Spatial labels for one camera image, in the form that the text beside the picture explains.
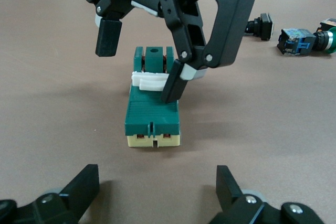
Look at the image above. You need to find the black selector switch orange block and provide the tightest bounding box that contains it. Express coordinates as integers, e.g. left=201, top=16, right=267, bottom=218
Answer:
left=316, top=18, right=336, bottom=34

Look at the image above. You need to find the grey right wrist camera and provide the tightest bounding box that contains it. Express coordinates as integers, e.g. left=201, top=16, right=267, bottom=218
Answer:
left=130, top=0, right=160, bottom=18

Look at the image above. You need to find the green load switch cream base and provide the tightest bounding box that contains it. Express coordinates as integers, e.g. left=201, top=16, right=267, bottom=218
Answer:
left=123, top=46, right=182, bottom=150

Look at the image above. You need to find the brown paper table cover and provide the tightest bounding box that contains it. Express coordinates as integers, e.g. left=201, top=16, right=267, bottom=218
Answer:
left=0, top=0, right=336, bottom=224

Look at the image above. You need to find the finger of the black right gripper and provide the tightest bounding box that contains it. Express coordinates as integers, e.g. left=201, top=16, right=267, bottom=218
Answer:
left=85, top=0, right=148, bottom=58

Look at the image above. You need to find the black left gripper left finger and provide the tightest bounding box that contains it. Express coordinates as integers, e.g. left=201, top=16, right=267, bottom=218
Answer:
left=0, top=164, right=100, bottom=224

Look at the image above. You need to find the green mushroom pushbutton switch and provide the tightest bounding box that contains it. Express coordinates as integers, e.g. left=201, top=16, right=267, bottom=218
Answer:
left=277, top=26, right=336, bottom=57

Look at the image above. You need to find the black square pushbutton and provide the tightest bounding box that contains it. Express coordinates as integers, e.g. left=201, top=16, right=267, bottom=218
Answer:
left=243, top=13, right=276, bottom=42

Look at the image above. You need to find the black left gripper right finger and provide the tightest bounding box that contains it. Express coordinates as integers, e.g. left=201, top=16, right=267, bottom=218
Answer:
left=209, top=165, right=324, bottom=224

